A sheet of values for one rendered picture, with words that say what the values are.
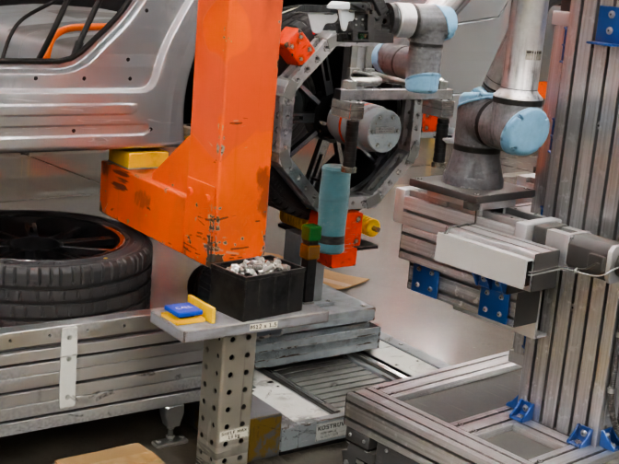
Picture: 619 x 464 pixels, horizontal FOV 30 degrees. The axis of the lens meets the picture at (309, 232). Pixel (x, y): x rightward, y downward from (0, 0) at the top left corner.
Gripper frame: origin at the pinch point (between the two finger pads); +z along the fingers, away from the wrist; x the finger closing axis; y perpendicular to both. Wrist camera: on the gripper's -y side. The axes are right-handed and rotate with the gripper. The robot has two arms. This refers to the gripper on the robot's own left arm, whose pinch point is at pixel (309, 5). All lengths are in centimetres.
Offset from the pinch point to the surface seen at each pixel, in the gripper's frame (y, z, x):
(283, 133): 30, -36, 85
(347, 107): 22, -46, 64
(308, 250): 59, -24, 44
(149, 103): 22, -2, 105
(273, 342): 96, -42, 102
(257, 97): 20, -13, 53
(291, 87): 17, -37, 83
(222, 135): 29, -3, 53
